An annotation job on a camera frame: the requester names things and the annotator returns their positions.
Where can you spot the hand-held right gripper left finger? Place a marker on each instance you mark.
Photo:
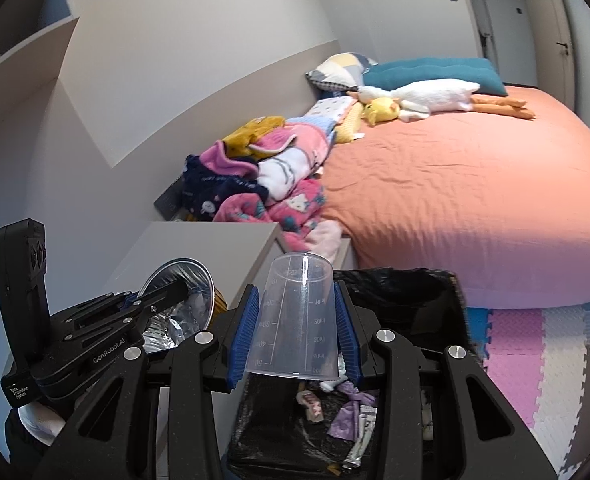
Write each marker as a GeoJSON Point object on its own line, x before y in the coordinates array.
{"type": "Point", "coordinates": [242, 340]}

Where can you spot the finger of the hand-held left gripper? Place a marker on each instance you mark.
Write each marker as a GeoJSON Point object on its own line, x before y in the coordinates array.
{"type": "Point", "coordinates": [167, 296]}
{"type": "Point", "coordinates": [107, 305]}

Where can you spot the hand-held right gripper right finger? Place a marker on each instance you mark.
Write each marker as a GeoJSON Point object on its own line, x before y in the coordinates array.
{"type": "Point", "coordinates": [347, 340]}

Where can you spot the gold foil cup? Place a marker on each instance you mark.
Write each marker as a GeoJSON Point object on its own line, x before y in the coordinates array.
{"type": "Point", "coordinates": [200, 285]}

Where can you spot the clear measuring cup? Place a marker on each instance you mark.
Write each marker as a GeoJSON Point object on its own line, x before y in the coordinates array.
{"type": "Point", "coordinates": [295, 320]}

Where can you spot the purple plastic bag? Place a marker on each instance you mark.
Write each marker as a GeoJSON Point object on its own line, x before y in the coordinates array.
{"type": "Point", "coordinates": [347, 415]}

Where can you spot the black trash bin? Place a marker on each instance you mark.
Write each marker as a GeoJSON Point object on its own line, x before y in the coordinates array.
{"type": "Point", "coordinates": [415, 300]}

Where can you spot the silver foil wrapper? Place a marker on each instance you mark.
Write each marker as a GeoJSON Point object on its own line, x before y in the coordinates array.
{"type": "Point", "coordinates": [360, 445]}

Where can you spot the person's left forearm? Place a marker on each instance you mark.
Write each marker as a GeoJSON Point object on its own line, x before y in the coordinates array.
{"type": "Point", "coordinates": [35, 419]}

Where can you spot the light pink cloth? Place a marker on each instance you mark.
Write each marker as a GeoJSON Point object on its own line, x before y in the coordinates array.
{"type": "Point", "coordinates": [320, 240]}

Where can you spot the navy printed cloth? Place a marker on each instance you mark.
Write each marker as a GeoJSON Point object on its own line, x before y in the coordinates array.
{"type": "Point", "coordinates": [215, 185]}

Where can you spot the pink printed fleece blanket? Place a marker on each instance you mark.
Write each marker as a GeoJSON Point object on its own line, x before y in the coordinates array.
{"type": "Point", "coordinates": [285, 207]}

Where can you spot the pastel foam floor mat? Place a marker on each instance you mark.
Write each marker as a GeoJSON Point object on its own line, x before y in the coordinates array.
{"type": "Point", "coordinates": [515, 360]}

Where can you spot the white grey garment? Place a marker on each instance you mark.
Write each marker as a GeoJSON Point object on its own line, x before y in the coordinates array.
{"type": "Point", "coordinates": [285, 170]}

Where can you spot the bed with salmon sheet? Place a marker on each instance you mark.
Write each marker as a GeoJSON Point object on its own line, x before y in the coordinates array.
{"type": "Point", "coordinates": [450, 200]}

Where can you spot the yellow plush garment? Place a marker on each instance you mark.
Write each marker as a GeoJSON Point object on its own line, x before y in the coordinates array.
{"type": "Point", "coordinates": [252, 132]}

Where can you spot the pink fleece cloth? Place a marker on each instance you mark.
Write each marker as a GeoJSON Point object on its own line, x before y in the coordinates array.
{"type": "Point", "coordinates": [300, 140]}

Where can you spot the yellow cushion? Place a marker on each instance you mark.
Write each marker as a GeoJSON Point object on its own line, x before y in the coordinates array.
{"type": "Point", "coordinates": [347, 127]}

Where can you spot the pale patterned cloth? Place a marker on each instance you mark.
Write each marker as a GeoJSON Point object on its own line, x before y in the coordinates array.
{"type": "Point", "coordinates": [327, 109]}

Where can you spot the yellow duck plush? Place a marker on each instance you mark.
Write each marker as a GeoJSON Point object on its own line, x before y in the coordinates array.
{"type": "Point", "coordinates": [382, 110]}

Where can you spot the white goose plush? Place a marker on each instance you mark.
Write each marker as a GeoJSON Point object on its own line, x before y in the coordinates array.
{"type": "Point", "coordinates": [425, 95]}

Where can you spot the checkered pillow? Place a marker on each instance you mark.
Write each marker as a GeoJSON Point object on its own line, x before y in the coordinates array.
{"type": "Point", "coordinates": [337, 72]}

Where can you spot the teal pillow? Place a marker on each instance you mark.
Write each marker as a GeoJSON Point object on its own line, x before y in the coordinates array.
{"type": "Point", "coordinates": [435, 72]}

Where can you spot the white door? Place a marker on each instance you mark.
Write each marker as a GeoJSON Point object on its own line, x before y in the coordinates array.
{"type": "Point", "coordinates": [525, 25]}

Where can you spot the white wall shelf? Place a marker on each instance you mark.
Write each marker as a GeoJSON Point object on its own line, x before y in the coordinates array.
{"type": "Point", "coordinates": [20, 25]}

